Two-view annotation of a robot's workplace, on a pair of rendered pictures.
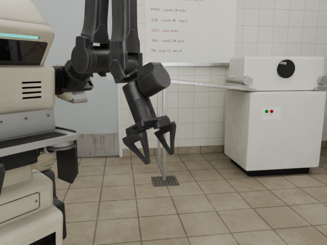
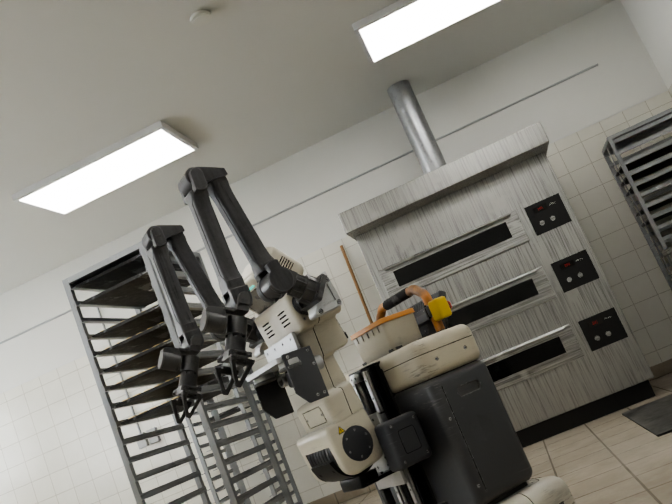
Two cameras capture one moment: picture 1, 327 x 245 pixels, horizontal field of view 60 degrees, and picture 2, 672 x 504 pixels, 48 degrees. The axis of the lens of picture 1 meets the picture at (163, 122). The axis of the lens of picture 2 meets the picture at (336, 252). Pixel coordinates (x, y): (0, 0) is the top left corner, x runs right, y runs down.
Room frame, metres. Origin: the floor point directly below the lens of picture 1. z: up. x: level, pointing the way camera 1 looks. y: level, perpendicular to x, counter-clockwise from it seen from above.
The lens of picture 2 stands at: (1.68, -1.81, 0.70)
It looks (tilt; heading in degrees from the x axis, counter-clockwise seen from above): 11 degrees up; 108
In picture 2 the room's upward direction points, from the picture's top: 23 degrees counter-clockwise
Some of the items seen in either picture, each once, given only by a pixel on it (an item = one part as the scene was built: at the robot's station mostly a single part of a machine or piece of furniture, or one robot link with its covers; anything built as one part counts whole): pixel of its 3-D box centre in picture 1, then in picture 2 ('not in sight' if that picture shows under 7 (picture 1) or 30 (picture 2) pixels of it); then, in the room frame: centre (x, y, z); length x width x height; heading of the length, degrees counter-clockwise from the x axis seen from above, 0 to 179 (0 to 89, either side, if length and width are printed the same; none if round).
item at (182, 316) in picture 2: not in sight; (172, 290); (0.41, 0.36, 1.27); 0.11 x 0.06 x 0.43; 142
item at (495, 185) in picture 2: not in sight; (496, 303); (0.84, 4.03, 1.01); 1.56 x 1.20 x 2.01; 9
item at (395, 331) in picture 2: not in sight; (387, 337); (0.93, 0.68, 0.87); 0.23 x 0.15 x 0.11; 142
